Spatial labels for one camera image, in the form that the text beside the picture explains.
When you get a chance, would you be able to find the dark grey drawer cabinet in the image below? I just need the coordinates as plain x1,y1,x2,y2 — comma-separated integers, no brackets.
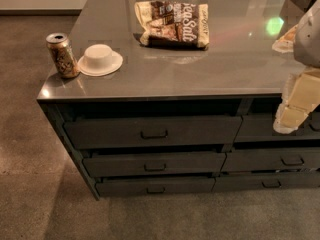
38,0,320,198

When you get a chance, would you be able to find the brown sea salt snack bag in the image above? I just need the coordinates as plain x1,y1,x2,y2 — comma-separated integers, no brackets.
134,1,210,49

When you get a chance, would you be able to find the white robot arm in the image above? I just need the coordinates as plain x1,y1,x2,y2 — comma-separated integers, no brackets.
272,0,320,134

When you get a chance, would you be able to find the white upturned plastic bowl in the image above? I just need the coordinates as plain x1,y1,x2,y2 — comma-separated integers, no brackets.
78,44,123,76

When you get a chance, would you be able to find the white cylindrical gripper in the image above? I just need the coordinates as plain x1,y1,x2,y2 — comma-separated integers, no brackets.
273,67,320,134

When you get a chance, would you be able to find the gold soda can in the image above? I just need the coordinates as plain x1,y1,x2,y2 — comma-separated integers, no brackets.
46,33,80,79

